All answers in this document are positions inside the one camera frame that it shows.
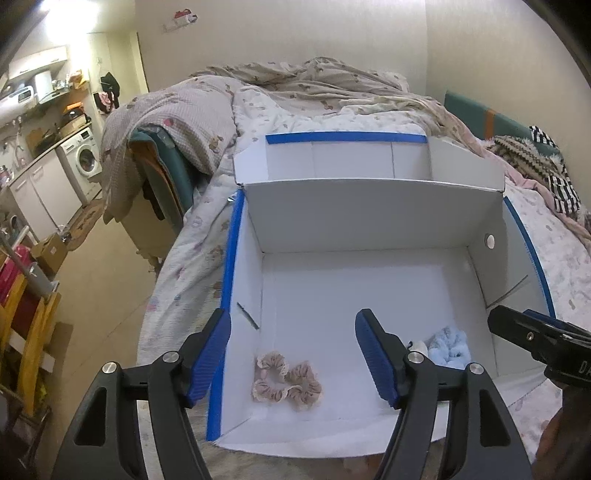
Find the beige bed frame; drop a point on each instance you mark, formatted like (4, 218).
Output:
(147, 230)

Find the dusty pink scrunchie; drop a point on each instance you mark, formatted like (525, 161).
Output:
(302, 385)

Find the white washing machine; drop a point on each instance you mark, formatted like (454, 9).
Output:
(83, 159)

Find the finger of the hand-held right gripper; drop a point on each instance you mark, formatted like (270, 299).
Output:
(512, 327)
(563, 326)

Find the red storage box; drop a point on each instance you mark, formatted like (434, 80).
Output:
(16, 286)

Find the black white striped cloth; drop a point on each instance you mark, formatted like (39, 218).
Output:
(561, 184)

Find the blue and white cardboard box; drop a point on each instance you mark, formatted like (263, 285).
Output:
(369, 286)

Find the light beige scrunchie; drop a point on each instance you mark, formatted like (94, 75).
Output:
(268, 376)

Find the yellow wooden rack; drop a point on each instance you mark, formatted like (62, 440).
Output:
(32, 350)

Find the green orange padded panel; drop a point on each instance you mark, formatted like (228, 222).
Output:
(171, 175)

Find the white water heater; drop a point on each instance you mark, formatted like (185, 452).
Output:
(18, 100)

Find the cartoon print bed sheet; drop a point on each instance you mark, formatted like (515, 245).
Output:
(189, 277)

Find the white kitchen cabinet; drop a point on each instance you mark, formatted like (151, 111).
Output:
(44, 194)

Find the brown doormat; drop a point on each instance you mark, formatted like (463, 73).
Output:
(85, 224)

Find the hanging dark clothes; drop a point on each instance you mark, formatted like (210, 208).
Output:
(108, 90)

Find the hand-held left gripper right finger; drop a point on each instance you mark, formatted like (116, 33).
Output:
(374, 360)

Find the person's right hand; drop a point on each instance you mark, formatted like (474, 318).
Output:
(570, 438)

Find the white wall cabinet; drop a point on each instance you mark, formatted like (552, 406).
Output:
(39, 61)

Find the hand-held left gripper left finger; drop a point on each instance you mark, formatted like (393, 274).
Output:
(210, 355)

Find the wall sticker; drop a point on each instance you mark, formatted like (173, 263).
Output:
(181, 18)

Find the beige bear print quilt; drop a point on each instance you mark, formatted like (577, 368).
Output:
(332, 78)

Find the light blue fluffy scrunchie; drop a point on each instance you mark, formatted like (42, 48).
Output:
(450, 348)

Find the green padded headboard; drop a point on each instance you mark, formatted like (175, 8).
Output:
(468, 113)

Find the small cardboard box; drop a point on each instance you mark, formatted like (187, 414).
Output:
(50, 253)

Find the brown patterned knit blanket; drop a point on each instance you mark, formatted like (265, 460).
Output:
(517, 150)

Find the white cylinder container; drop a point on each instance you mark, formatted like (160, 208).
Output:
(43, 84)

